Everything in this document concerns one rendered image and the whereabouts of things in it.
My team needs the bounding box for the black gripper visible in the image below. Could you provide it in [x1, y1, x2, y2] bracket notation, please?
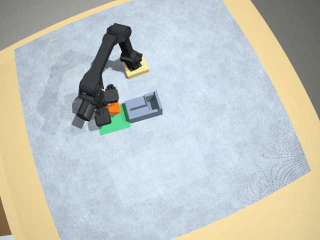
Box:
[94, 90, 112, 127]

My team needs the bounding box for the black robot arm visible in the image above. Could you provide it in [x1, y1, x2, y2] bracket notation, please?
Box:
[76, 23, 143, 122]

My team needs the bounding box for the orange l-shaped part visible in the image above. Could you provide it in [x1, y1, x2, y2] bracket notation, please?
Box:
[105, 102, 121, 115]

